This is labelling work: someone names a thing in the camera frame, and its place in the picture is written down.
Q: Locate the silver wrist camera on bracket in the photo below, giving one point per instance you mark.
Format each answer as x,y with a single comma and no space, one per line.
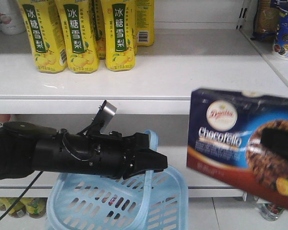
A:
103,117

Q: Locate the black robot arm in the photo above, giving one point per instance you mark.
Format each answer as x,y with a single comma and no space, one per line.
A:
26,148

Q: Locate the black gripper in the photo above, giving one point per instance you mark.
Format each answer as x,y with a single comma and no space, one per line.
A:
111,156

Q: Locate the light blue plastic basket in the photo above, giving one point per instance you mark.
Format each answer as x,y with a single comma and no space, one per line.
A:
150,201

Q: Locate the blue Chocofello cookie box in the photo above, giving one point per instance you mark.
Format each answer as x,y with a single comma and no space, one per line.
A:
225,128

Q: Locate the white supermarket shelf unit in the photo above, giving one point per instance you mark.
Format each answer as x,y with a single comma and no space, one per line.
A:
198,43

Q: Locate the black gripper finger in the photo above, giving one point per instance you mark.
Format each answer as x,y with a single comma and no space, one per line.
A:
275,145

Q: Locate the yellow pear drink bottle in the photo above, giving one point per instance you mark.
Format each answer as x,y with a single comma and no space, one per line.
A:
45,34

